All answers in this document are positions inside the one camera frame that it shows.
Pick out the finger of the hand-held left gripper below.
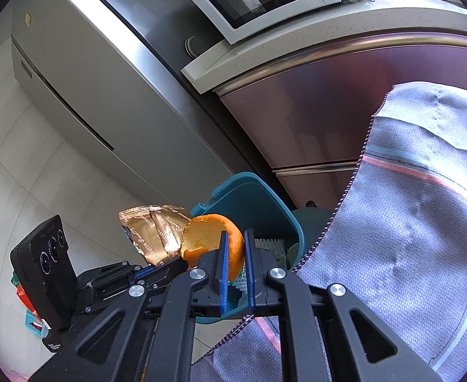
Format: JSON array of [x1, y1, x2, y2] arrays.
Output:
[[76, 260, 155, 288], [82, 260, 189, 316]]

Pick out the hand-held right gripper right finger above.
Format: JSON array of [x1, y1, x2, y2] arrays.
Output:
[[243, 229, 445, 382]]

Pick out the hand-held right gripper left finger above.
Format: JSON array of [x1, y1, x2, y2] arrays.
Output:
[[29, 231, 230, 382]]

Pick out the white foam fruit net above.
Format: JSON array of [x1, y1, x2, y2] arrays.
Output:
[[233, 239, 288, 307]]

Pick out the orange peel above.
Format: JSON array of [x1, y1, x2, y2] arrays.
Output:
[[180, 214, 245, 283]]

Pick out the bronze snack bag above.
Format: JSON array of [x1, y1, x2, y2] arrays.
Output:
[[118, 205, 194, 267]]

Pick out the teal trash bin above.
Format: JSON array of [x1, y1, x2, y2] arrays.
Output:
[[189, 172, 331, 325]]

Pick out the teal packet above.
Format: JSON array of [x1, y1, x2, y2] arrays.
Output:
[[24, 310, 45, 337]]

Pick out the checked grey tablecloth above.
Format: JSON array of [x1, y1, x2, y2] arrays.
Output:
[[190, 81, 467, 382]]

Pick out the purple base cabinets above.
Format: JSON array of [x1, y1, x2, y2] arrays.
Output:
[[213, 32, 467, 211]]

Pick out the grey refrigerator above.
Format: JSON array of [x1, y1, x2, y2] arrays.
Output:
[[11, 0, 254, 216]]

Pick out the white kitchen countertop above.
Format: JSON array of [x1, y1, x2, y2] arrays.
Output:
[[181, 0, 467, 95]]

